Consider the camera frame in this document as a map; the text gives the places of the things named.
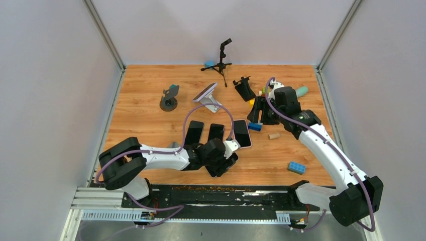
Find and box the blue grey duplo brick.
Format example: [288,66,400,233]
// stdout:
[248,123,263,132]

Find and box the blue phone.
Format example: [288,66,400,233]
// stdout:
[184,120,204,146]

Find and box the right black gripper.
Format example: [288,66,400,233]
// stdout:
[247,96,285,125]

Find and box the white folding phone stand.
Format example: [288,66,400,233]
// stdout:
[200,94,222,113]

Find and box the teal small block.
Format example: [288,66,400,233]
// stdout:
[204,61,215,68]

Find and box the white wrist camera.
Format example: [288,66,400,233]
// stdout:
[223,140,240,159]
[268,80,284,99]

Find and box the purple dark smartphone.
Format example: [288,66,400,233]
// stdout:
[207,124,225,142]

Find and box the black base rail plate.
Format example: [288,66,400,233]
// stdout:
[121,184,320,220]

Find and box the teal cylinder toy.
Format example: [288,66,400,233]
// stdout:
[296,86,308,98]

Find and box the dark round-base phone stand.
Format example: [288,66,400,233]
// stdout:
[159,84,179,111]

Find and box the red green toy brick car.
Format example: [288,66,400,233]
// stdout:
[259,87,271,97]

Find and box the lavender phone on white stand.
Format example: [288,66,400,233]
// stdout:
[192,82,217,102]

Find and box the pink case smartphone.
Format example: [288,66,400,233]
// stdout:
[233,119,252,148]

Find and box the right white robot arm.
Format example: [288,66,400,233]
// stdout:
[247,86,384,226]

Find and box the black phone stand rear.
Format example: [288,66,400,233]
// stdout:
[233,76,256,102]

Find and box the black mini tripod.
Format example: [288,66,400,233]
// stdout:
[200,38,232,87]

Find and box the grey round-base phone stand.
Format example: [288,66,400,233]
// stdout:
[167,142,181,148]

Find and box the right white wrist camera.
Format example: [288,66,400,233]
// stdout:
[268,80,284,99]

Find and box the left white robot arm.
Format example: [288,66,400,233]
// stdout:
[95,137,240,207]

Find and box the wooden cylinder peg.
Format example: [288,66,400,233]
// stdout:
[268,133,280,140]

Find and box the light blue duplo brick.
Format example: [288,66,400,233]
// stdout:
[287,161,306,175]

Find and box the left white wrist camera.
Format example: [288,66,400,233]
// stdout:
[223,140,240,159]

